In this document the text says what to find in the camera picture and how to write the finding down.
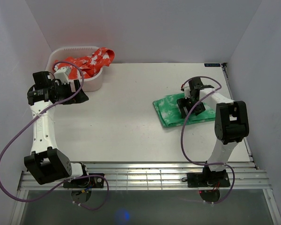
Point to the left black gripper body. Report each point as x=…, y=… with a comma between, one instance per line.
x=62, y=91

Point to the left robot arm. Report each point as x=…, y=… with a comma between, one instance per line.
x=46, y=162

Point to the green tie-dye trousers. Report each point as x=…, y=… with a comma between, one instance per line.
x=170, y=115

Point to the dark table label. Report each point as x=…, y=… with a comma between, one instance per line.
x=209, y=65

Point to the aluminium rail frame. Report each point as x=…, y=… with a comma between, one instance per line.
x=155, y=194

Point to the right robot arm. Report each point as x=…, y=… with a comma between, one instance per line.
x=231, y=126

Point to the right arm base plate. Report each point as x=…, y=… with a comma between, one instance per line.
x=197, y=180

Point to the orange tie-dye trousers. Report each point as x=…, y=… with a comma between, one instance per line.
x=90, y=64

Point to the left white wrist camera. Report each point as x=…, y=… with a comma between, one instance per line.
x=62, y=74

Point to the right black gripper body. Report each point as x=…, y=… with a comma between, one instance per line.
x=191, y=102

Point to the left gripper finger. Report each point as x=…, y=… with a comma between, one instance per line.
x=80, y=97
x=71, y=101

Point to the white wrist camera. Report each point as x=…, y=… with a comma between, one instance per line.
x=62, y=74
x=186, y=90

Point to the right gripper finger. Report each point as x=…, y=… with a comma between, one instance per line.
x=200, y=108
x=183, y=106

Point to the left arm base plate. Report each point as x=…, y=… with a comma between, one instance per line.
x=92, y=182

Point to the white plastic basket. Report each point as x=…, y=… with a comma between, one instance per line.
x=90, y=84

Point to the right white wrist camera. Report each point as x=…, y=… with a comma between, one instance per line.
x=186, y=90

